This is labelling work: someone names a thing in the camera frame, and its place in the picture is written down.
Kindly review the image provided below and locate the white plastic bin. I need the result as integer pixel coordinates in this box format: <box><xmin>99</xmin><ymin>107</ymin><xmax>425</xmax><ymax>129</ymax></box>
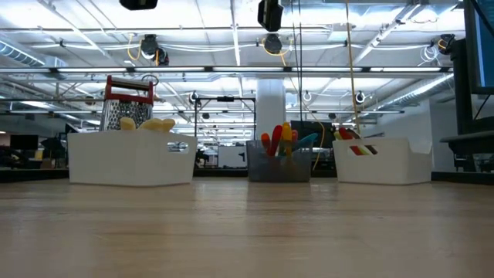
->
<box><xmin>332</xmin><ymin>137</ymin><xmax>433</xmax><ymax>185</ymax></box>
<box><xmin>67</xmin><ymin>130</ymin><xmax>198</xmax><ymax>188</ymax></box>

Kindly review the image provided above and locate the white square pillar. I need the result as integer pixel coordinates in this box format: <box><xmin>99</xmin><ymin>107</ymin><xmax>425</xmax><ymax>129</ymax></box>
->
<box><xmin>255</xmin><ymin>79</ymin><xmax>287</xmax><ymax>141</ymax></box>

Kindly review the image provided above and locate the black hanging cable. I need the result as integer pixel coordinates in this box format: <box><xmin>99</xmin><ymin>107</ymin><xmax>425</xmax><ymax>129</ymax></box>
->
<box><xmin>291</xmin><ymin>0</ymin><xmax>304</xmax><ymax>121</ymax></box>

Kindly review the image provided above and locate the black background rig frame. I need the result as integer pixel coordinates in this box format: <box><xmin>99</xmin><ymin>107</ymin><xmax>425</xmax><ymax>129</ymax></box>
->
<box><xmin>194</xmin><ymin>96</ymin><xmax>257</xmax><ymax>141</ymax></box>

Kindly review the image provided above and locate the black background monitor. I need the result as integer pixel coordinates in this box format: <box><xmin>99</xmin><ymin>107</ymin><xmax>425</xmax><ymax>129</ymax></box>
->
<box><xmin>289</xmin><ymin>120</ymin><xmax>337</xmax><ymax>151</ymax></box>

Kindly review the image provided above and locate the black ceiling cable reel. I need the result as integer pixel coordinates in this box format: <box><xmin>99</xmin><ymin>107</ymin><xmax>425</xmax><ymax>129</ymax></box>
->
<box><xmin>138</xmin><ymin>33</ymin><xmax>171</xmax><ymax>66</ymax></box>
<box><xmin>435</xmin><ymin>33</ymin><xmax>456</xmax><ymax>55</ymax></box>
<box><xmin>262</xmin><ymin>32</ymin><xmax>289</xmax><ymax>66</ymax></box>

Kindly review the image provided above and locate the metal box grater red handle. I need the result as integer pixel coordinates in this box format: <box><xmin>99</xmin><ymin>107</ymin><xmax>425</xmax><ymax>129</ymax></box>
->
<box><xmin>99</xmin><ymin>75</ymin><xmax>155</xmax><ymax>132</ymax></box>

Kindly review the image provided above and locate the white background box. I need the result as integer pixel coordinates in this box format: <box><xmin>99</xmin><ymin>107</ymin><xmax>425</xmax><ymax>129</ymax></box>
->
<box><xmin>218</xmin><ymin>145</ymin><xmax>248</xmax><ymax>169</ymax></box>

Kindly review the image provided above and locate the red silicone spoon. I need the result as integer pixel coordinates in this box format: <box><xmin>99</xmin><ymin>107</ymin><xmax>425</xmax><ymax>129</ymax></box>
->
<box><xmin>338</xmin><ymin>127</ymin><xmax>366</xmax><ymax>157</ymax></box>

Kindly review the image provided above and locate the blue silicone spatula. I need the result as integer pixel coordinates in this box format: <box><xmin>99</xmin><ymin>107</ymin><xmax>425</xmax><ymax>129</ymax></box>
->
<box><xmin>293</xmin><ymin>132</ymin><xmax>320</xmax><ymax>152</ymax></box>

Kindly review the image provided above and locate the grey computer desk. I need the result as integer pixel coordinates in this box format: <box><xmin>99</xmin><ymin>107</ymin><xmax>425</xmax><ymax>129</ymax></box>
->
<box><xmin>439</xmin><ymin>129</ymin><xmax>494</xmax><ymax>171</ymax></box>

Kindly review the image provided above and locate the red silicone spatula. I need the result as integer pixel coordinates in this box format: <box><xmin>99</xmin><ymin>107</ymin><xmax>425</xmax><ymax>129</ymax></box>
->
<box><xmin>269</xmin><ymin>124</ymin><xmax>283</xmax><ymax>158</ymax></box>

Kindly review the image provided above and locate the computer monitor blue screen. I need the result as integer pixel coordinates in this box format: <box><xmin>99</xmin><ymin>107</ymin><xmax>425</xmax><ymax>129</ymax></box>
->
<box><xmin>462</xmin><ymin>0</ymin><xmax>494</xmax><ymax>96</ymax></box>

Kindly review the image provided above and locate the grey plastic bin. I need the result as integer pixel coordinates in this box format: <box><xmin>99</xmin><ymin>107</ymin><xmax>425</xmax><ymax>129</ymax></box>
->
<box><xmin>245</xmin><ymin>139</ymin><xmax>313</xmax><ymax>183</ymax></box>

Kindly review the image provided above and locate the yellow hanging cord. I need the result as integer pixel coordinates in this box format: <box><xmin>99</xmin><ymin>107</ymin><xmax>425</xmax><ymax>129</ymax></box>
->
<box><xmin>344</xmin><ymin>0</ymin><xmax>362</xmax><ymax>136</ymax></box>

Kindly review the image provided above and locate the yellow silicone spatula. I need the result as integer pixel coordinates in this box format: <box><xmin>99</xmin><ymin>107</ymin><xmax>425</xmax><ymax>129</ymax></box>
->
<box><xmin>281</xmin><ymin>121</ymin><xmax>293</xmax><ymax>158</ymax></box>

